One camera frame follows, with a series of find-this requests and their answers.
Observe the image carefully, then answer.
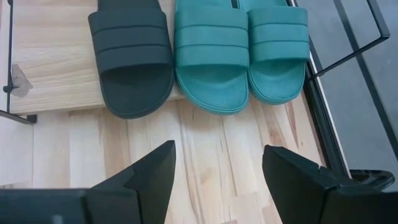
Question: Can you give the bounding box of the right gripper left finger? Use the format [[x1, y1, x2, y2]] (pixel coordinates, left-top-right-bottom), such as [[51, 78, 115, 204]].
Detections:
[[85, 139, 177, 224]]

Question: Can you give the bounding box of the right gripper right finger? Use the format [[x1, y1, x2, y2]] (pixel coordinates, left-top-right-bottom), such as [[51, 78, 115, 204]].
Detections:
[[261, 144, 340, 224]]

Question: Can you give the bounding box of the black rubber slide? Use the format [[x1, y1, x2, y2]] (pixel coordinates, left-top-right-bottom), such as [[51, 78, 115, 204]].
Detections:
[[87, 0, 175, 120]]

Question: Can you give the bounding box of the teal rubber slide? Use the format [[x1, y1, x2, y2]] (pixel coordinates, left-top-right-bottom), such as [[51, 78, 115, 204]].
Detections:
[[173, 0, 251, 116], [247, 0, 311, 106]]

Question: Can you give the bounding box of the wooden shelf with black frame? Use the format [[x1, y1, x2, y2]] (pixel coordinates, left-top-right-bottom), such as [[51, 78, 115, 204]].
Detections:
[[0, 0, 391, 126]]

